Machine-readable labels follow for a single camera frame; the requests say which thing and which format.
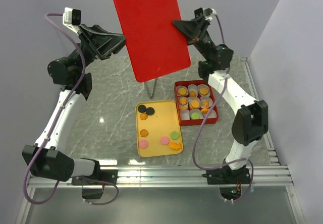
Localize yellow cookie tray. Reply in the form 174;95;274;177
135;100;184;157

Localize small flower butter cookie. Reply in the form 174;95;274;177
139;113;148;120

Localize green sandwich cookie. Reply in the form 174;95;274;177
170;131;180;140
191;112;200;120

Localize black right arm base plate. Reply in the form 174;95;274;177
202;165;253;185

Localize red cookie box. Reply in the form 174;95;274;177
174;80;219;126

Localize red box lid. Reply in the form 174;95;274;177
113;0;191;82

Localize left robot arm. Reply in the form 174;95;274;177
22;24;126;185

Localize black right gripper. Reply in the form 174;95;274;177
168;16;214;63

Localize orange fish cookie under stack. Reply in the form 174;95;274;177
169;142;182;151

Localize pink sandwich cookie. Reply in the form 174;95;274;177
160;136;170;145
138;140;149;149

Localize small orange fish cookie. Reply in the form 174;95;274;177
201;108;209;114

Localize white red left wrist camera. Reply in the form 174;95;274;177
63;7;81;34

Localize black sandwich cookie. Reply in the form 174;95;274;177
146;107;155;116
138;104;146;113

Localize maple leaf cookie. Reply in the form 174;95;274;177
178;97;187;105

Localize beige dotted round cookie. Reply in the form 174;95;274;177
190;99;200;109

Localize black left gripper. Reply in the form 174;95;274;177
70;24;133;74

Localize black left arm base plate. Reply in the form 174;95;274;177
71;169;118;186

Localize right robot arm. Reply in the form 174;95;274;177
173;15;268;183

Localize steel tongs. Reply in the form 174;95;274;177
143;78;158;99

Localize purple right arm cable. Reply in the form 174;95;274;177
192;12;253;202

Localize aluminium table rail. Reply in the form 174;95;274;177
27;164;295;188

